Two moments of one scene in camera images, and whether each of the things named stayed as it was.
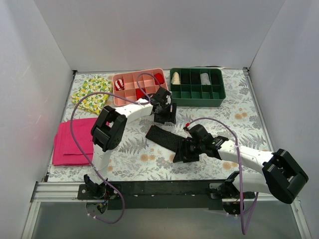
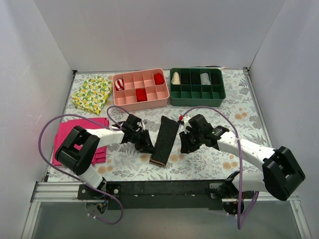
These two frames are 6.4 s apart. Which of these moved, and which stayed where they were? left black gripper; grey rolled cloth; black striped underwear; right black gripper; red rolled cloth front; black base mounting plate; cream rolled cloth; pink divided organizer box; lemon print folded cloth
Moved: right black gripper; black striped underwear; left black gripper
Stayed: red rolled cloth front; cream rolled cloth; lemon print folded cloth; grey rolled cloth; black base mounting plate; pink divided organizer box
